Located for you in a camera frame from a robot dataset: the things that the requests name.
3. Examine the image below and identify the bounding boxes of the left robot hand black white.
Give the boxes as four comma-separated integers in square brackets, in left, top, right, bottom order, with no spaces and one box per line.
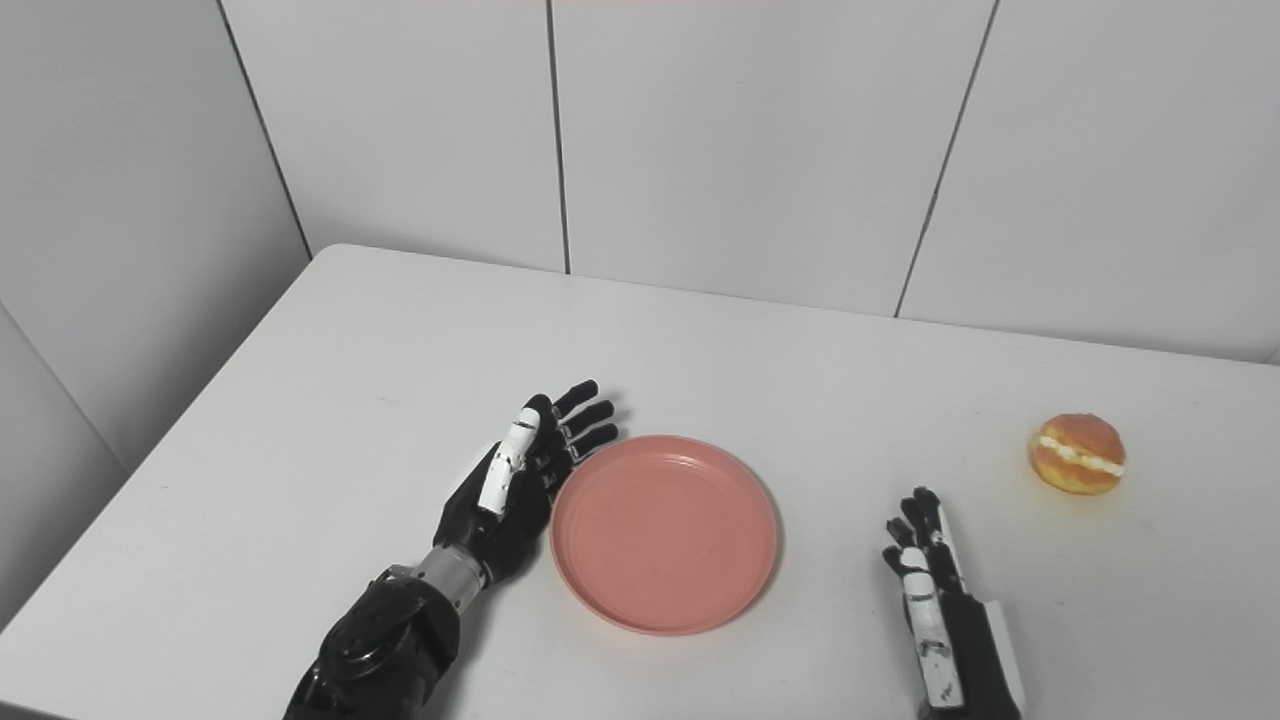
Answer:
[433,379,620,586]

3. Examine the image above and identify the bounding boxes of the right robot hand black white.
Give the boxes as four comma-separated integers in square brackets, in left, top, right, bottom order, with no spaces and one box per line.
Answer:
[882,487,1027,720]

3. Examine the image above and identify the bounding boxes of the pink round plate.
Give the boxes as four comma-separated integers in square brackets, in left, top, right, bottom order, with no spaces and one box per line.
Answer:
[550,434,780,637]

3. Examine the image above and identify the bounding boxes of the cream puff pastry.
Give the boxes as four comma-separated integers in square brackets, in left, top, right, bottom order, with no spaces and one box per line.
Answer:
[1028,413,1127,497]

